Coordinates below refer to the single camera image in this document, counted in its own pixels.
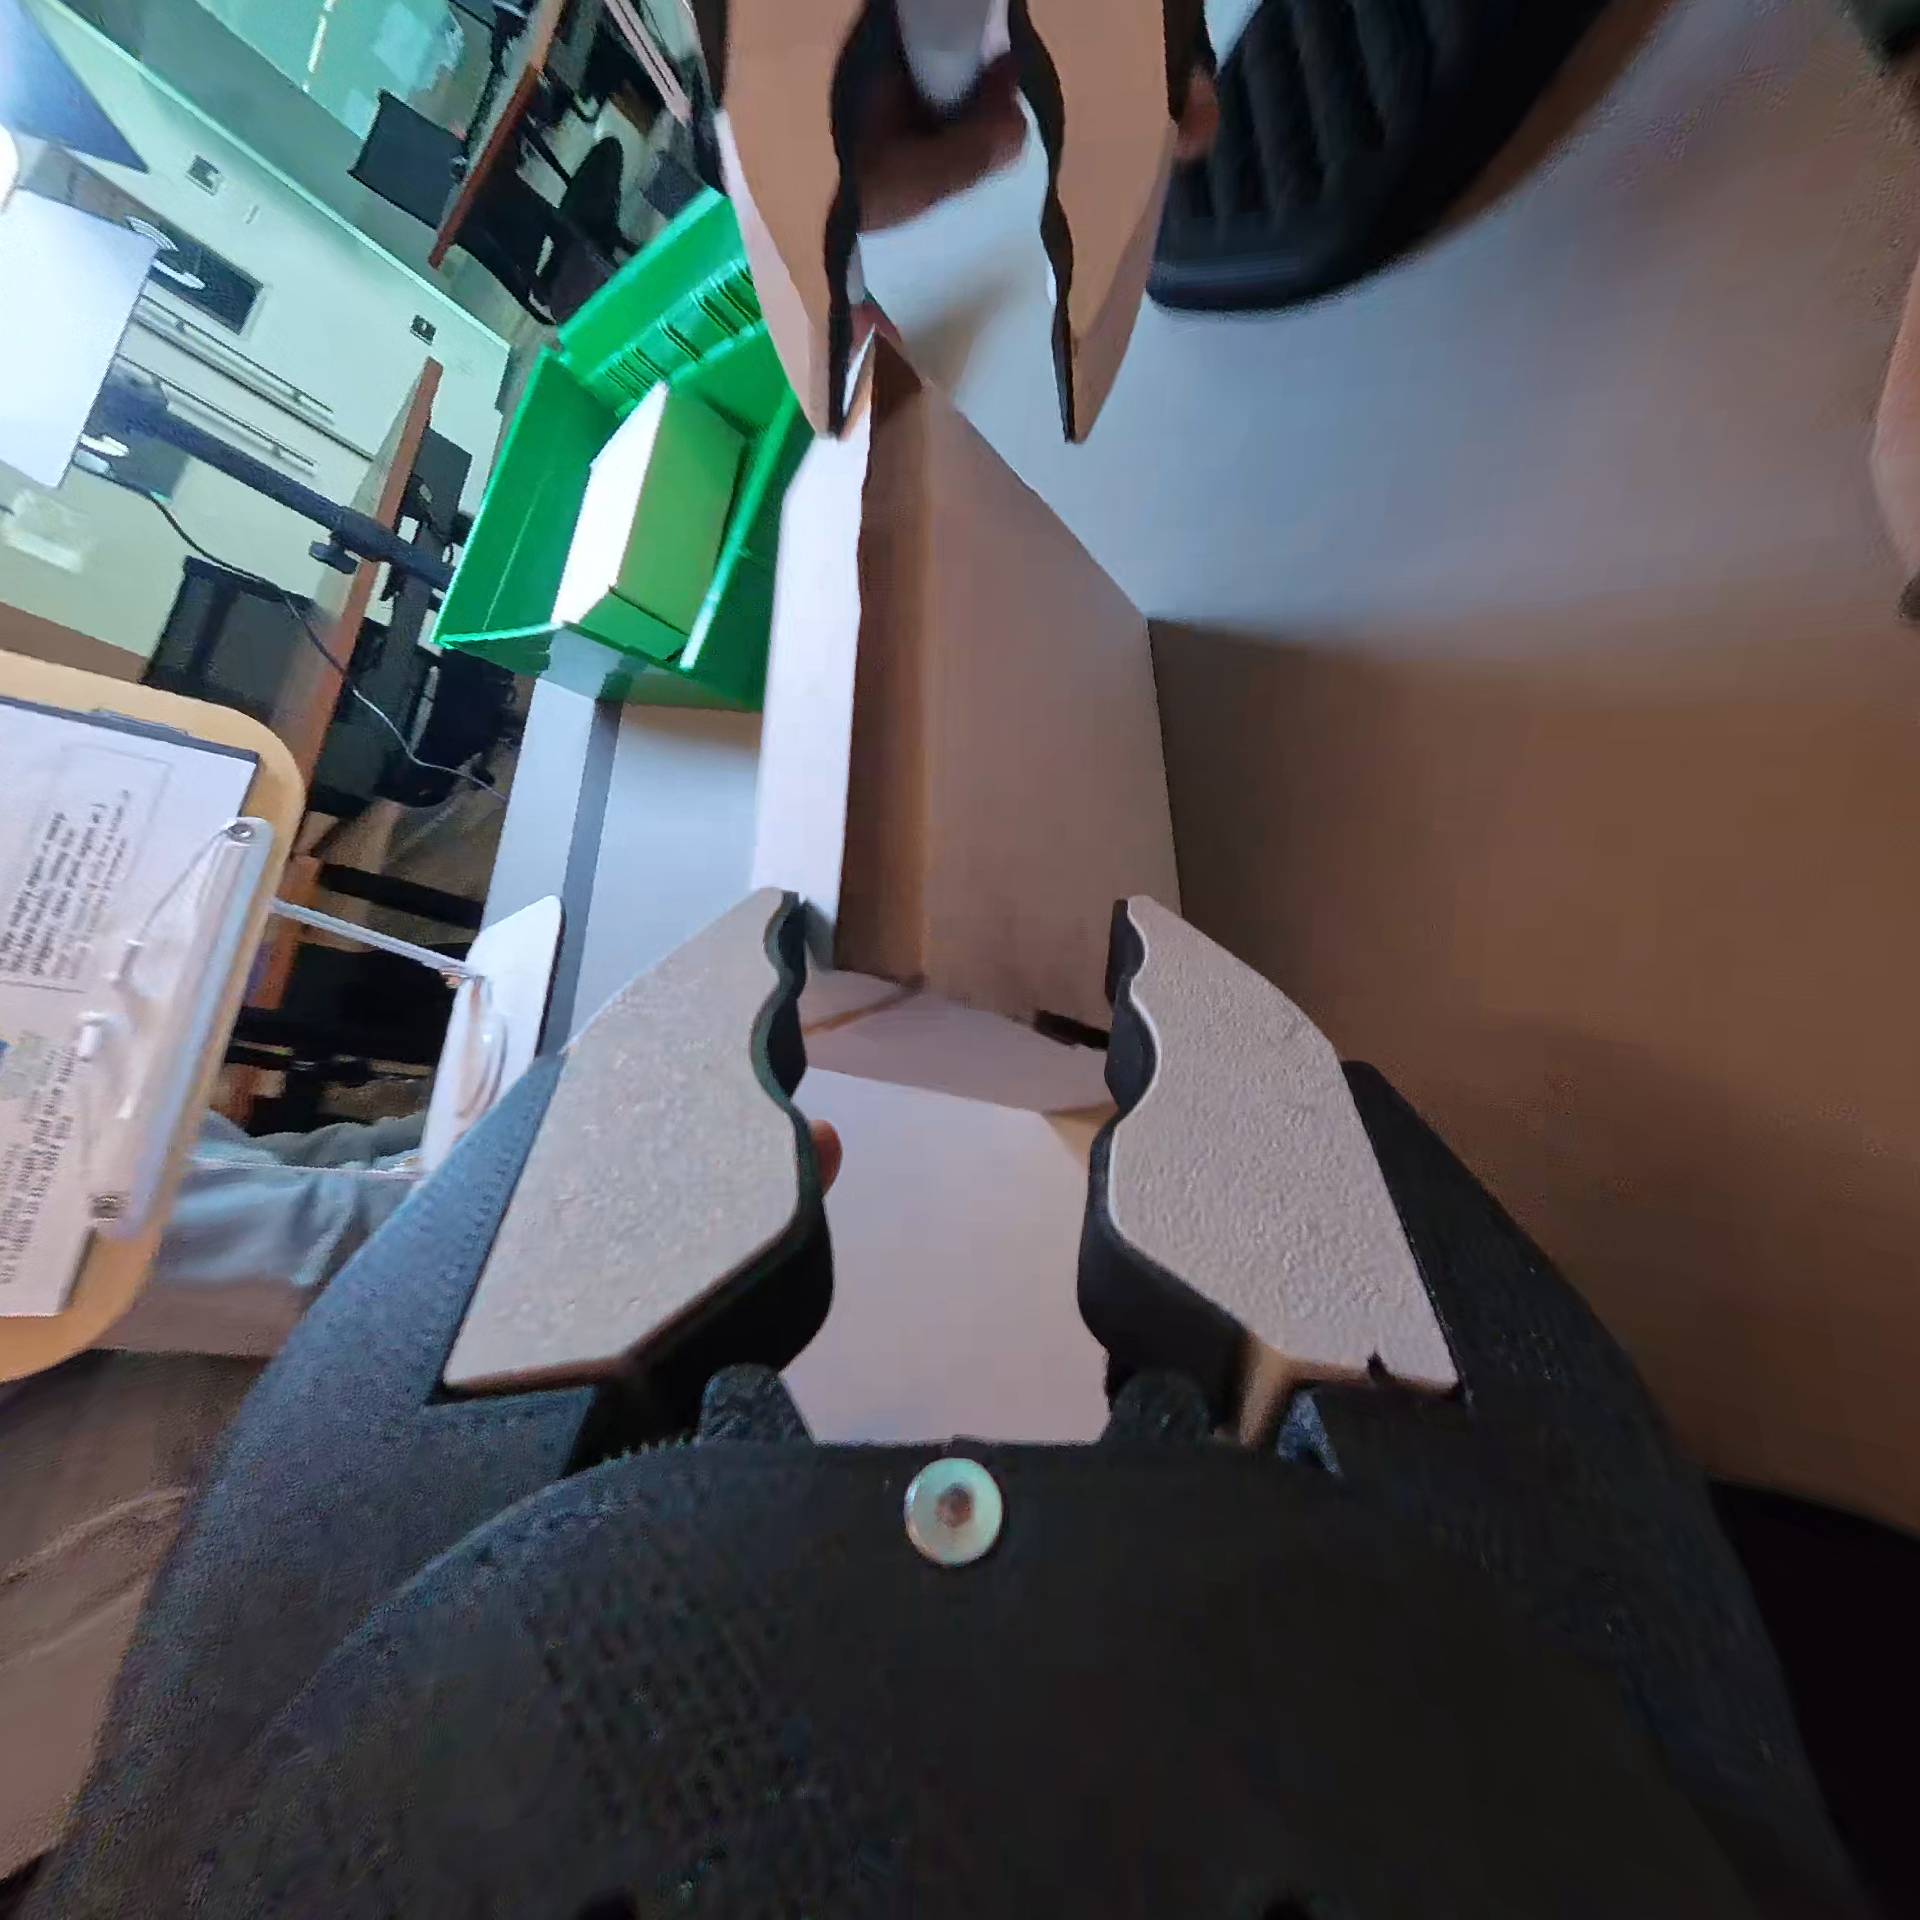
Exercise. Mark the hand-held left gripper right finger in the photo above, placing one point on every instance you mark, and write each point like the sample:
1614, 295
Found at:
1258, 1185

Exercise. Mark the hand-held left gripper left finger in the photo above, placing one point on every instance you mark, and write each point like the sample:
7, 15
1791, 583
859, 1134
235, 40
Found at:
645, 1170

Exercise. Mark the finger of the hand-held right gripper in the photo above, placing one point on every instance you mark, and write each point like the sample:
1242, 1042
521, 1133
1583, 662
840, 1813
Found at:
1111, 192
789, 192

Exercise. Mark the cardboard box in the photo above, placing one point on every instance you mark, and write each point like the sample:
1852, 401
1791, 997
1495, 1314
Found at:
1504, 969

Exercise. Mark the white cube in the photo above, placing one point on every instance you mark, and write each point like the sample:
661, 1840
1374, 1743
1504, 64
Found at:
639, 509

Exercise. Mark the green plastic bin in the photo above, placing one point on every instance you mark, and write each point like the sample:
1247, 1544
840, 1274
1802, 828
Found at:
524, 509

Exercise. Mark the clear acrylic sign holder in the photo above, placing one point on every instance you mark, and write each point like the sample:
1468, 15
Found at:
504, 999

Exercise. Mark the person's grey clothing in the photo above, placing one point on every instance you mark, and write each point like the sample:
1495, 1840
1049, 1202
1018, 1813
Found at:
291, 1236

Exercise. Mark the wooden clipboard with paper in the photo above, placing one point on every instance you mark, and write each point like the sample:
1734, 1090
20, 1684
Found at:
109, 963

